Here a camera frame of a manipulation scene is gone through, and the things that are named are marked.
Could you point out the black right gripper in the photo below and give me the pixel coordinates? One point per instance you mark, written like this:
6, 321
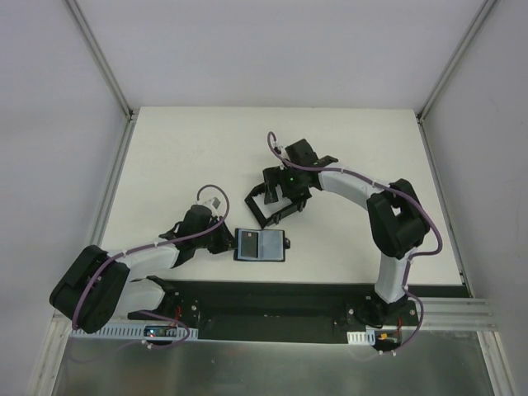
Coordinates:
285, 192

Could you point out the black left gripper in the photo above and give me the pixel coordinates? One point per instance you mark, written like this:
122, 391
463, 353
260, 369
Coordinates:
225, 240

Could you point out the black plastic card tray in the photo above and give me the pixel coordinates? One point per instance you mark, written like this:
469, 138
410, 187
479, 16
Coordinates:
272, 213

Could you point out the black leather card holder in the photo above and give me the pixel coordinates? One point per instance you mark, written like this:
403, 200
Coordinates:
273, 244

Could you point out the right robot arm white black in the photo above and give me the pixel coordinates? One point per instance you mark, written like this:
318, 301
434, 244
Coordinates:
397, 223

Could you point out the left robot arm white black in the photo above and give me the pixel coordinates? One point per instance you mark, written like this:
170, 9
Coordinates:
100, 284

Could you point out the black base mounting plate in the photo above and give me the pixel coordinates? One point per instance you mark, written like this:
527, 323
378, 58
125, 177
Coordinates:
277, 312

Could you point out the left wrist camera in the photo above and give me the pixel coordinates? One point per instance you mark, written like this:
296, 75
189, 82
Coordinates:
212, 203

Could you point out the left white cable duct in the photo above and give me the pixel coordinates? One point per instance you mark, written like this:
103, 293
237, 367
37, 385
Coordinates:
155, 332

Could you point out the white cable duct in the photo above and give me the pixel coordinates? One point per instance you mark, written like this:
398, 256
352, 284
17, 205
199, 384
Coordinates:
155, 332
361, 338

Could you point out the right white cable duct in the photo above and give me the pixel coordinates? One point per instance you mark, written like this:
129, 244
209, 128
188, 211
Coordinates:
361, 338

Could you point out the aluminium front frame rail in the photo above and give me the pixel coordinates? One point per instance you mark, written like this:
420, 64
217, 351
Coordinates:
464, 314

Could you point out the left aluminium frame post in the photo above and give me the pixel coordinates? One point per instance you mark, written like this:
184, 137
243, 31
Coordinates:
81, 22

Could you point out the aluminium frame post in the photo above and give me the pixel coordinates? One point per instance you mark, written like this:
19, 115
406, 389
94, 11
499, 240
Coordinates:
475, 26
81, 22

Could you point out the right aluminium frame post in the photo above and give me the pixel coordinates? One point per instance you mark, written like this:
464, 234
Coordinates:
475, 26

